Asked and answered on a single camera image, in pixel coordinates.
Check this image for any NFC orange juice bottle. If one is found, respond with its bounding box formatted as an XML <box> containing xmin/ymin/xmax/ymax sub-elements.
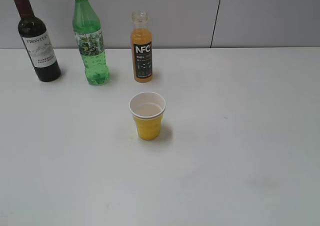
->
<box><xmin>130</xmin><ymin>10</ymin><xmax>153</xmax><ymax>83</ymax></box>

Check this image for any green plastic soda bottle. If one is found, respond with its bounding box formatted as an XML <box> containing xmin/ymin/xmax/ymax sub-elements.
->
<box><xmin>72</xmin><ymin>0</ymin><xmax>110</xmax><ymax>86</ymax></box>

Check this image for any dark red wine bottle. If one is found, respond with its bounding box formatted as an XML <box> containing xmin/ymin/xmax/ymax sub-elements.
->
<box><xmin>13</xmin><ymin>0</ymin><xmax>61</xmax><ymax>82</ymax></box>

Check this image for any yellow paper cup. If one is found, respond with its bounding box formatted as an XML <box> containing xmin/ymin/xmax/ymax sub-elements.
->
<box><xmin>129</xmin><ymin>91</ymin><xmax>166</xmax><ymax>141</ymax></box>

